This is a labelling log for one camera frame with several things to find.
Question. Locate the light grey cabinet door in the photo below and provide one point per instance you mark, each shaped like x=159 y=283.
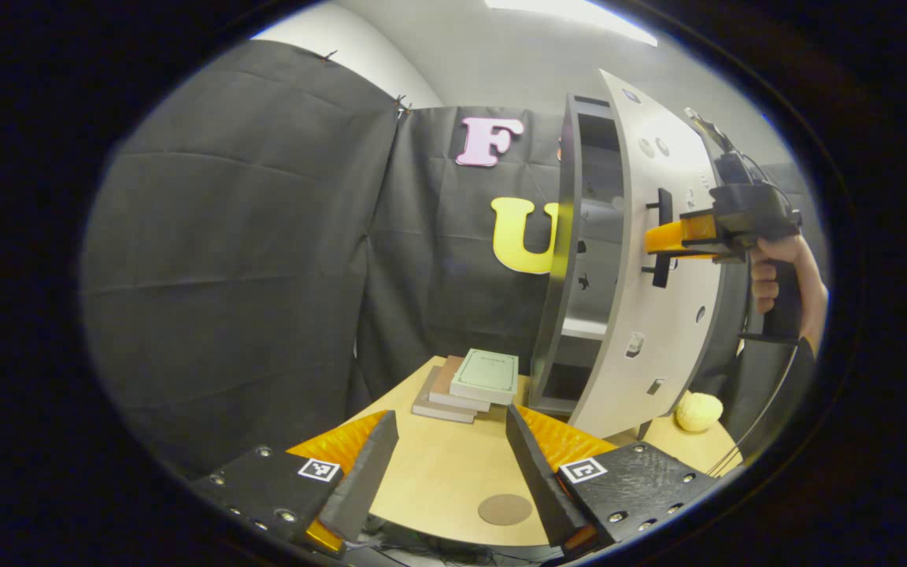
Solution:
x=658 y=362

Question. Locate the black backdrop cloth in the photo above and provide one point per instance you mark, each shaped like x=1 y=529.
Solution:
x=225 y=260

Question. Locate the round brown coaster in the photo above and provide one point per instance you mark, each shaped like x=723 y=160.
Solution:
x=505 y=509

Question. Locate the yellow plush toy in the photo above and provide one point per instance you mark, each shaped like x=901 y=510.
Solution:
x=699 y=411

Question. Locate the long ceiling light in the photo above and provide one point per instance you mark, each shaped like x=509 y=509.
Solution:
x=571 y=14

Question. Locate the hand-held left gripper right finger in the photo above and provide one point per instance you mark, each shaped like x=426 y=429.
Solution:
x=540 y=480

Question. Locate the grey book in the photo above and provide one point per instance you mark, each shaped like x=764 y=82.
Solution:
x=434 y=408

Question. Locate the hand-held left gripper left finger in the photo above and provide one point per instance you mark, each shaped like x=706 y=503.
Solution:
x=363 y=488

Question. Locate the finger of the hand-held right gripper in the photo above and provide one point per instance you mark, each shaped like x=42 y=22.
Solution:
x=678 y=236

